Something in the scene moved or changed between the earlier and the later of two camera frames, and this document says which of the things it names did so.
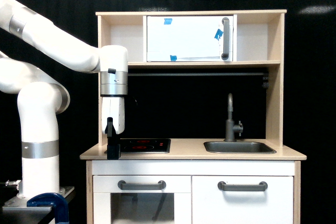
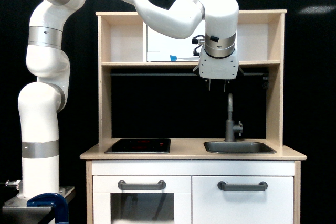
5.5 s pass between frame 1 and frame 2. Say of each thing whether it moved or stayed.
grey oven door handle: stayed
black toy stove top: stayed
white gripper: moved
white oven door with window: stayed
